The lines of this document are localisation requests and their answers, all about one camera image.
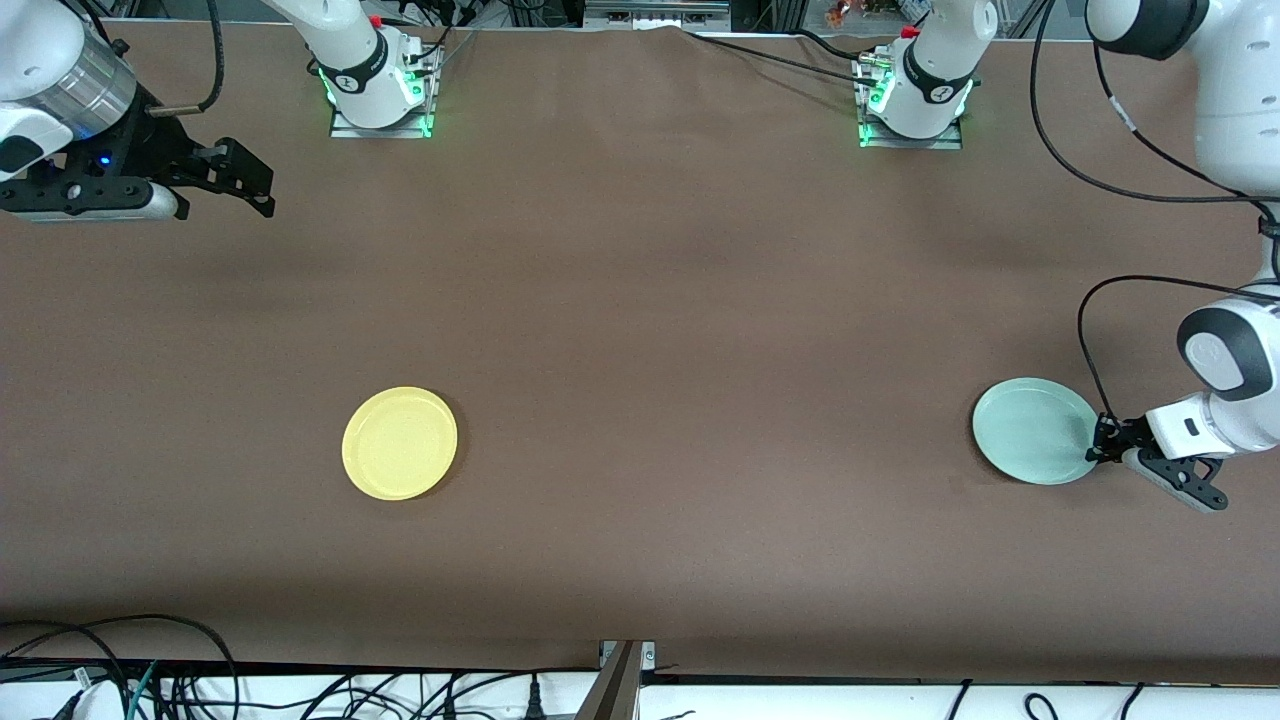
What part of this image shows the green round plate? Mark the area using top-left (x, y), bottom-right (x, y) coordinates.
top-left (972, 376), bottom-right (1101, 487)

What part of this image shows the black looped cable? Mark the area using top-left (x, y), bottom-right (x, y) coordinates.
top-left (0, 614), bottom-right (241, 720)

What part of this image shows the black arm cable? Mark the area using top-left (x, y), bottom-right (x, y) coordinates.
top-left (150, 0), bottom-right (227, 116)
top-left (1030, 0), bottom-right (1280, 426)

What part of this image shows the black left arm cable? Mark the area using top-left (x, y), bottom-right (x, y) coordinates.
top-left (1030, 0), bottom-right (1280, 426)

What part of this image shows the black base power cable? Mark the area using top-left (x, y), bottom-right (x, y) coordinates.
top-left (684, 28), bottom-right (881, 91)

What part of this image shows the brown table cloth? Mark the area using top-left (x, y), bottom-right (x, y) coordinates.
top-left (0, 20), bottom-right (1280, 686)

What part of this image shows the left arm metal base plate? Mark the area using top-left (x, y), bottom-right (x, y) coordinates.
top-left (853, 52), bottom-right (967, 152)

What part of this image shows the white power adapter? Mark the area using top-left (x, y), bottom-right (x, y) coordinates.
top-left (62, 680), bottom-right (127, 720)

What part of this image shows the yellow round plate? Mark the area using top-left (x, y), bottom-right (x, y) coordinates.
top-left (342, 386), bottom-right (459, 501)

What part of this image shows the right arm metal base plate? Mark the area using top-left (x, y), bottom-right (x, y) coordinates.
top-left (328, 45), bottom-right (439, 140)

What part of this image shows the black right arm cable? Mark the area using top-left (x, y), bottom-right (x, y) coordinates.
top-left (150, 0), bottom-right (227, 116)

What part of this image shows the grey metal rack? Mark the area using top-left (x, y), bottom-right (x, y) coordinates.
top-left (584, 0), bottom-right (733, 31)

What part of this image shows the aluminium profile post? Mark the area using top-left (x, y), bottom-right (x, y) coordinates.
top-left (575, 640), bottom-right (657, 720)

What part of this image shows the green cable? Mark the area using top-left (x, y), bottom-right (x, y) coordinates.
top-left (125, 660), bottom-right (161, 720)

